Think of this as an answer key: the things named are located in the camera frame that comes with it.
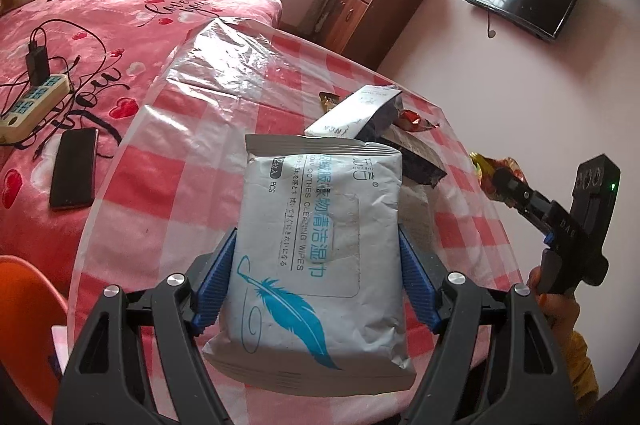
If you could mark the black smartphone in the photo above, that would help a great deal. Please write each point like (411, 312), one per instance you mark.
(74, 170)

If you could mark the pink bed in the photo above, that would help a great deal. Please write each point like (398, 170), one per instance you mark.
(125, 20)

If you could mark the white black-printed packet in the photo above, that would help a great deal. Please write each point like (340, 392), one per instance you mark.
(350, 112)

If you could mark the cream power strip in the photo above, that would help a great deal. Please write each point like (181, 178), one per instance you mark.
(30, 105)

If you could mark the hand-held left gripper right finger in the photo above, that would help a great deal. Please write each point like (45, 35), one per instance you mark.
(416, 280)

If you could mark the red checked plastic tablecloth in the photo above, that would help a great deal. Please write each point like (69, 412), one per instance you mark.
(165, 145)

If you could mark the person's right hand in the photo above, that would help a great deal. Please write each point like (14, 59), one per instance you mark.
(557, 307)

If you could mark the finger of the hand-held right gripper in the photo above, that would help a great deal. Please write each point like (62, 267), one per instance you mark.
(520, 195)

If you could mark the gold red wrapper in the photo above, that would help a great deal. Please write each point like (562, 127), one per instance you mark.
(487, 165)

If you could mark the orange plastic chair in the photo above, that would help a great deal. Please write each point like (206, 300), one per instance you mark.
(27, 305)

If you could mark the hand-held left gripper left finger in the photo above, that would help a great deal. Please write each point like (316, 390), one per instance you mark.
(217, 280)

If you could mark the brown wooden cabinet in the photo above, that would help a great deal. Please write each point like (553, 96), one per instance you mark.
(365, 20)

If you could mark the black charger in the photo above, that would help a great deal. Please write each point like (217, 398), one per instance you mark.
(38, 62)

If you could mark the grey wet wipes pack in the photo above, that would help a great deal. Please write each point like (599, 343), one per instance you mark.
(310, 255)

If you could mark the small gold brown wrapper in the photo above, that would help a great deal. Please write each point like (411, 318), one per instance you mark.
(329, 101)

